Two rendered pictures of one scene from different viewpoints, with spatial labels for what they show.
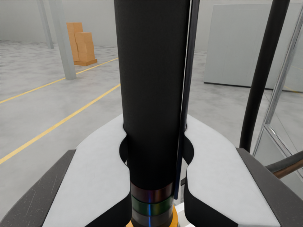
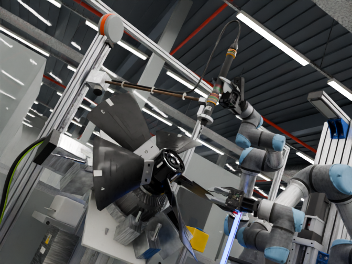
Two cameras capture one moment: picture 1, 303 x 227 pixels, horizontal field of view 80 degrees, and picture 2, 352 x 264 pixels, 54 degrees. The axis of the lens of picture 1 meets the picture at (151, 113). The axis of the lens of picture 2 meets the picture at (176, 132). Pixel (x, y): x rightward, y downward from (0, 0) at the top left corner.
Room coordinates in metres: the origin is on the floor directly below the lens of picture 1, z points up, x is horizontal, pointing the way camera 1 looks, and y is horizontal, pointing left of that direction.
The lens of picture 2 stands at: (0.99, 1.02, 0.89)
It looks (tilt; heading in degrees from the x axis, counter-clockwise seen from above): 19 degrees up; 233
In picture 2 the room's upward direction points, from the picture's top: 23 degrees clockwise
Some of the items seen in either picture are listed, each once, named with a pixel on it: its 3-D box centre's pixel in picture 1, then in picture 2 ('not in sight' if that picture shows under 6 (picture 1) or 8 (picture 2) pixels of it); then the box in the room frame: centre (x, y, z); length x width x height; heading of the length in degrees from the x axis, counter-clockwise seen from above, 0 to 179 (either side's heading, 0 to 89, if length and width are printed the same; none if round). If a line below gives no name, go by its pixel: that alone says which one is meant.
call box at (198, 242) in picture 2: not in sight; (189, 239); (-0.31, -0.24, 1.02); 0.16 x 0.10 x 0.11; 81
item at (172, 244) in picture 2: not in sight; (167, 232); (0.04, -0.02, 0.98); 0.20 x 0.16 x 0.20; 81
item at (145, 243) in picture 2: not in sight; (146, 244); (0.12, -0.01, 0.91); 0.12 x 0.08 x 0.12; 81
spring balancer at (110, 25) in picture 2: not in sight; (111, 28); (0.41, -0.65, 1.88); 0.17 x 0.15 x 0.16; 171
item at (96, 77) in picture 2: not in sight; (97, 80); (0.37, -0.56, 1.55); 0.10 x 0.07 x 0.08; 116
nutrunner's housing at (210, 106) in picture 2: not in sight; (220, 80); (0.09, 0.00, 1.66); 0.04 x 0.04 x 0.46
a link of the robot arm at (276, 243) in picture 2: not in sight; (274, 244); (-0.12, 0.34, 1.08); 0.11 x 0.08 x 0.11; 79
